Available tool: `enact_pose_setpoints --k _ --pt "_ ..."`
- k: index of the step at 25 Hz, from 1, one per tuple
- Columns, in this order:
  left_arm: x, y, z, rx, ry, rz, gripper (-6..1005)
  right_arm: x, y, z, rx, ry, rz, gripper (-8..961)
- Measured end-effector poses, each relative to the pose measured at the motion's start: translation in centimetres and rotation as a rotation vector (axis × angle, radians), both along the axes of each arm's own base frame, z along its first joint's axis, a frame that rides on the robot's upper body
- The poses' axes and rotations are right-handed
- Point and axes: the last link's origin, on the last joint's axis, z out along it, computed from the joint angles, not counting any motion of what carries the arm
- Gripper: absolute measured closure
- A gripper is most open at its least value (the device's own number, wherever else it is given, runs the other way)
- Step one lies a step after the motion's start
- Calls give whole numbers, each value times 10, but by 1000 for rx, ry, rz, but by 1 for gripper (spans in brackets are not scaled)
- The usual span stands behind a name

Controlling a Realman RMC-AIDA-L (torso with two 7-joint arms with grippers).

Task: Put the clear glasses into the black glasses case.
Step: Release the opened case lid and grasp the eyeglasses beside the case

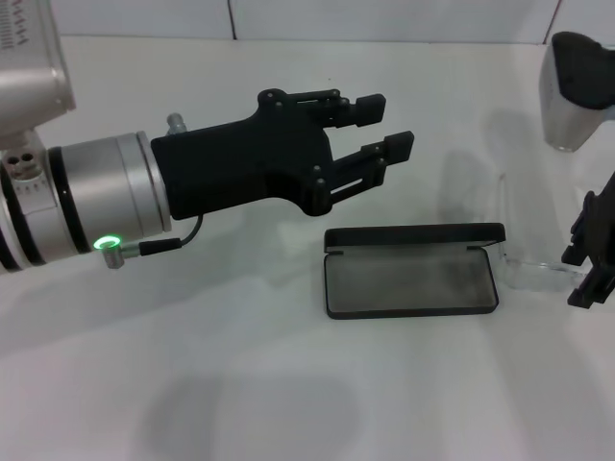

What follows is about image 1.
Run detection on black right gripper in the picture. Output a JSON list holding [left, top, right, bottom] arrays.
[[559, 168, 615, 309]]

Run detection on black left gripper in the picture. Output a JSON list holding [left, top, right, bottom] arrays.
[[151, 87, 388, 222]]

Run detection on clear frame glasses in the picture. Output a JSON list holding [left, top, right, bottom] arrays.
[[494, 172, 595, 295]]

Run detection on black glasses case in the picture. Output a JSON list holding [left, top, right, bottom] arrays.
[[324, 221, 507, 322]]

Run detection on silver left wrist port stub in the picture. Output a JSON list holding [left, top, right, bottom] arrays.
[[165, 112, 189, 137]]

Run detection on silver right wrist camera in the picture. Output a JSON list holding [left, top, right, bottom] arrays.
[[540, 31, 615, 154]]

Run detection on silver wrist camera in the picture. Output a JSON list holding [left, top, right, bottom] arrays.
[[0, 0, 78, 151], [540, 31, 615, 154]]

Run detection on left wrist cable with plug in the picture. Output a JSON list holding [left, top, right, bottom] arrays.
[[93, 213, 206, 272]]

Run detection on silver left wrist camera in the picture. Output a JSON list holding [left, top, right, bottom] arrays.
[[0, 0, 78, 151]]

